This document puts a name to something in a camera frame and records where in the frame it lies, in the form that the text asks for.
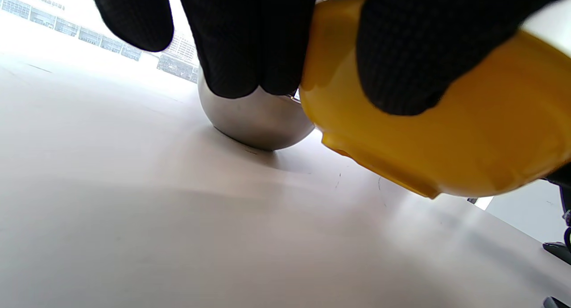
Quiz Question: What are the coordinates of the stainless steel mixing bowl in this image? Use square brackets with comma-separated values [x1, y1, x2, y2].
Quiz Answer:
[198, 67, 316, 152]

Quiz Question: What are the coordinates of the person's left hand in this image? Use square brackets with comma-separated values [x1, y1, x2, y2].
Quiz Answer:
[89, 0, 571, 116]

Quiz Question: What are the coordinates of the yellow plastic bowl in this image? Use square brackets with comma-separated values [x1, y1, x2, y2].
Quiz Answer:
[298, 0, 571, 200]

